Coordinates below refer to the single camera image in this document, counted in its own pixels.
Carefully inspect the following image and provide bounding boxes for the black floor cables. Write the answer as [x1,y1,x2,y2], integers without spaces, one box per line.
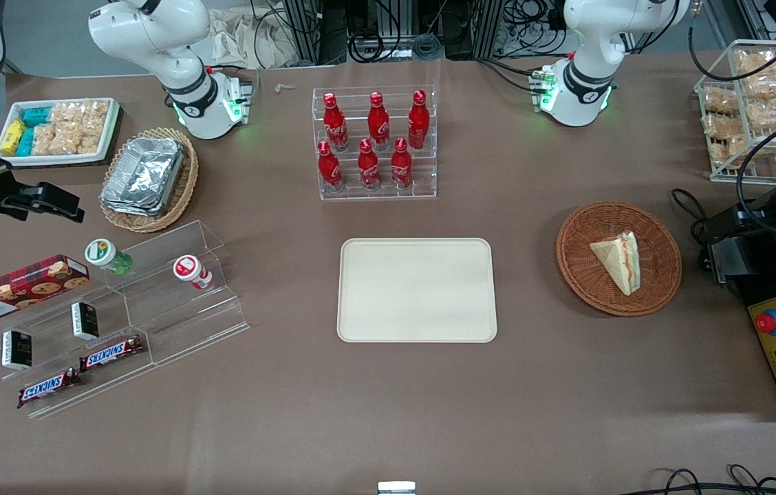
[636,463,776,495]

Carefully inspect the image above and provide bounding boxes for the white rectangular snack tray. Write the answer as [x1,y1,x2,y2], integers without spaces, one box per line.
[0,97,121,168]

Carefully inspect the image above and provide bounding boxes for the small black white box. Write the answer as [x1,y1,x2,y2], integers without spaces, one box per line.
[70,301,100,342]
[1,330,34,371]

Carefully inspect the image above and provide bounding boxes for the Snickers chocolate bar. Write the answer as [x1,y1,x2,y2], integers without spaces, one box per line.
[78,335,145,373]
[16,367,83,410]

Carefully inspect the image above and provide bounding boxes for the brown wicker basket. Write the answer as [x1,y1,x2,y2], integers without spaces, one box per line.
[556,201,683,318]

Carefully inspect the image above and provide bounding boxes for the black looped table cable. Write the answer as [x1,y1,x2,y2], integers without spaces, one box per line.
[669,188,711,239]

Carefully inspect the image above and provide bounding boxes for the light wicker oval basket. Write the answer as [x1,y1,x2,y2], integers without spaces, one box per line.
[98,126,200,234]

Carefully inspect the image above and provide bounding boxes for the stack of foil trays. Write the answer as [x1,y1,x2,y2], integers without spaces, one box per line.
[100,135,186,218]

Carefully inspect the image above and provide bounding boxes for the green lidded small bottle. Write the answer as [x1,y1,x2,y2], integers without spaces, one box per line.
[84,238,133,276]

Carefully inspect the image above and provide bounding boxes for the clear acrylic bottle rack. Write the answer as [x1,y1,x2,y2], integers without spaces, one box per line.
[312,85,439,201]

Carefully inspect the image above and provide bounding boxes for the red cola bottle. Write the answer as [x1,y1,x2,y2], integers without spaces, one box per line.
[390,137,414,190]
[323,93,349,153]
[357,138,382,191]
[367,91,391,151]
[407,89,430,151]
[317,140,345,193]

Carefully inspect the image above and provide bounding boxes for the red tartan cookie box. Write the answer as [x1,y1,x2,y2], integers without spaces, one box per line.
[0,254,91,326]

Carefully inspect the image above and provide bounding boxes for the clear bag of rice crackers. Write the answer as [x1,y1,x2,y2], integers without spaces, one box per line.
[78,126,105,155]
[81,101,111,129]
[50,102,84,126]
[54,123,84,156]
[32,123,59,157]

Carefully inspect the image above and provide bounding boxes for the red lidded small bottle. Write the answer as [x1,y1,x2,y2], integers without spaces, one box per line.
[173,254,214,292]

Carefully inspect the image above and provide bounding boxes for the beige plastic tray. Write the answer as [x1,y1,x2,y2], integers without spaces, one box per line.
[336,237,499,344]

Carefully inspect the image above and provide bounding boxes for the clear acrylic step display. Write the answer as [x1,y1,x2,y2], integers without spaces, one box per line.
[0,219,250,421]

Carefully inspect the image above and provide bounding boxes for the bagged fried snack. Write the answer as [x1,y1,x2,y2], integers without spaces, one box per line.
[702,113,747,140]
[735,49,776,78]
[702,87,740,116]
[707,135,751,167]
[746,96,776,129]
[742,74,776,102]

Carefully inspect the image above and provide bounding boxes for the black aluminium equipment frame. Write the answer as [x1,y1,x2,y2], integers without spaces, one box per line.
[282,0,521,67]

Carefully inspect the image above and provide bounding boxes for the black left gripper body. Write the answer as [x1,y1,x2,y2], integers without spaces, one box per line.
[708,180,776,283]

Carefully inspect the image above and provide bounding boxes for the crumpled beige cloth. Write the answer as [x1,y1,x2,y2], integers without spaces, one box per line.
[208,5,301,70]

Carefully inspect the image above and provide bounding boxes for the triangle sandwich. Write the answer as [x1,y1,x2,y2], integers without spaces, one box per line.
[589,230,641,297]

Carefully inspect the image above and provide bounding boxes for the yellow snack pack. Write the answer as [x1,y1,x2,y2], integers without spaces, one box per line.
[0,119,27,157]

